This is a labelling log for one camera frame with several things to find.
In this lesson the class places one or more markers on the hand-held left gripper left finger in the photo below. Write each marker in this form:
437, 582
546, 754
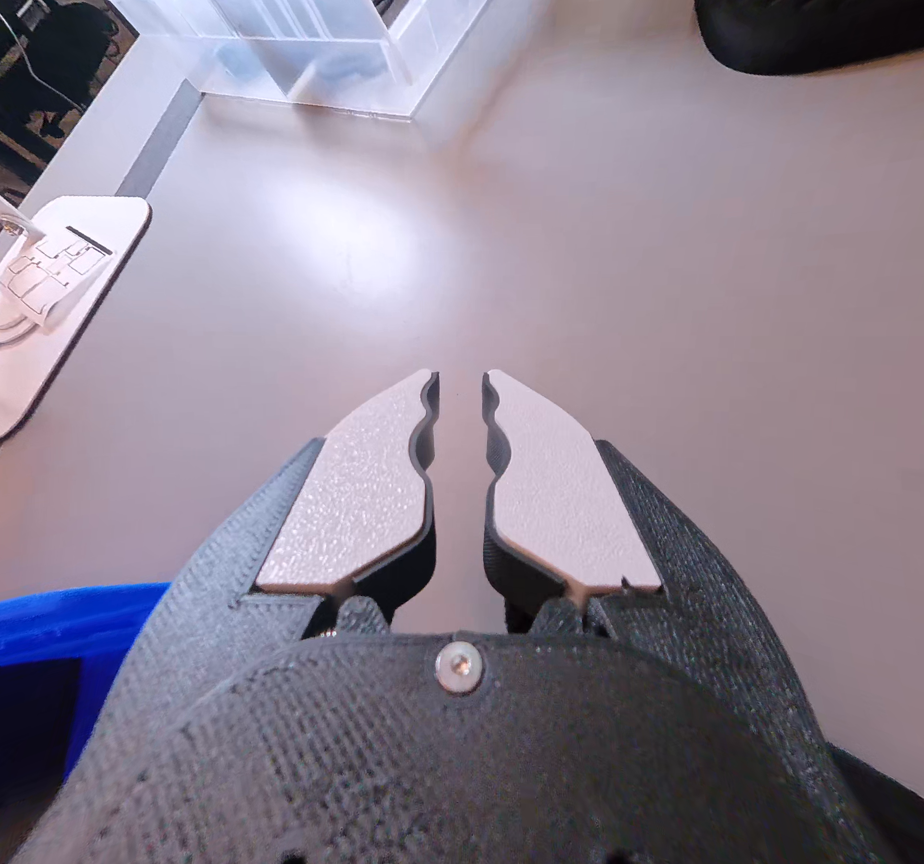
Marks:
346, 503

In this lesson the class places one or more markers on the white stand base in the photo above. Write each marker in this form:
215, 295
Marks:
72, 344

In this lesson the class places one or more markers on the black bin divider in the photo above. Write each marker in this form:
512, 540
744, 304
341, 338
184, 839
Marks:
36, 719

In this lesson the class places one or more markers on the blue plastic bin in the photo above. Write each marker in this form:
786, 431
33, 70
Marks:
72, 618

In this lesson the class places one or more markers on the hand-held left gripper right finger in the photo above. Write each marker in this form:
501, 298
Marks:
570, 503

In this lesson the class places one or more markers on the clear plastic bin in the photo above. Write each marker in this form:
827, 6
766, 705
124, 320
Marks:
289, 12

